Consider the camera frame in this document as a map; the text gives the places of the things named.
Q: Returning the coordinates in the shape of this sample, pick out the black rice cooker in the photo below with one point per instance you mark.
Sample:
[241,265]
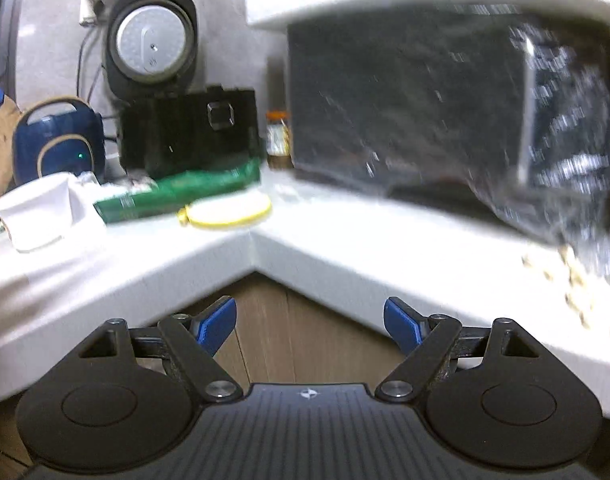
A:
[150,45]

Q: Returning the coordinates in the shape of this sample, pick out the clear plastic cover sheet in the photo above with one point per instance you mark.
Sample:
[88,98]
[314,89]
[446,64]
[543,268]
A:
[575,220]

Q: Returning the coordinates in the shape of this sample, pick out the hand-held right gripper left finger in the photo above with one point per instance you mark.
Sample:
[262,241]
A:
[217,322]

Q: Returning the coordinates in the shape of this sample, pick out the yellow rimmed round lid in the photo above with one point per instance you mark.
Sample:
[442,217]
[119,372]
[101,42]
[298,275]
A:
[225,212]

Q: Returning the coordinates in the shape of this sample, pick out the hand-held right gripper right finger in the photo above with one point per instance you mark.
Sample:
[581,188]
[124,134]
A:
[402,325]

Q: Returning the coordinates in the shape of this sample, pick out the pile of garlic cloves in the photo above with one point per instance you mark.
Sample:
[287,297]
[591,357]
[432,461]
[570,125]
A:
[575,280]

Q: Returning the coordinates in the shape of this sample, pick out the green snack packet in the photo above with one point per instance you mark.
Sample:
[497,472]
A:
[185,187]

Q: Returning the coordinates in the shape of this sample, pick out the black microwave oven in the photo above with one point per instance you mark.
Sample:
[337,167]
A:
[385,100]

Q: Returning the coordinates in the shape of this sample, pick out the white paper bowl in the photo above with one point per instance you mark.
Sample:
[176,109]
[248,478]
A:
[35,215]

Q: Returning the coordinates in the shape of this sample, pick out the brown jar with orange lid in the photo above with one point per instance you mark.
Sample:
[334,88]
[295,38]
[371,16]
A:
[277,140]

